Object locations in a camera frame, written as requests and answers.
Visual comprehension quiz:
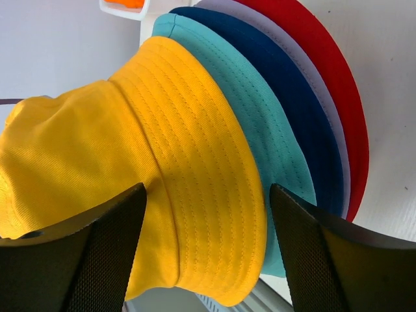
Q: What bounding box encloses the aluminium mounting rail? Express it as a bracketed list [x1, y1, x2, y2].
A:
[196, 279, 294, 312]

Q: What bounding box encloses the teal hat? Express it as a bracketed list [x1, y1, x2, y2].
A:
[151, 12, 318, 279]

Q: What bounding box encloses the yellow hat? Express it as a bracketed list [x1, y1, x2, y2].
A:
[1, 36, 267, 306]

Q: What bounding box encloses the lavender hat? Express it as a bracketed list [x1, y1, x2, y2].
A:
[196, 1, 351, 218]

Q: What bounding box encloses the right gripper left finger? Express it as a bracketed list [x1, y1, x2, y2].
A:
[1, 183, 147, 311]

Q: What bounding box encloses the blue hat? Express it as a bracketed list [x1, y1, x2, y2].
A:
[171, 6, 345, 216]

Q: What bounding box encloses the white plastic basket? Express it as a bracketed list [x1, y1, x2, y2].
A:
[99, 0, 151, 21]

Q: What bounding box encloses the red hat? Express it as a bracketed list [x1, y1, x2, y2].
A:
[240, 0, 370, 222]

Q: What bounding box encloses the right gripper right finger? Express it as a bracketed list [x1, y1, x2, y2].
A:
[270, 184, 415, 311]

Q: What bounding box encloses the orange hat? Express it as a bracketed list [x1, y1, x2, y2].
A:
[105, 0, 145, 9]

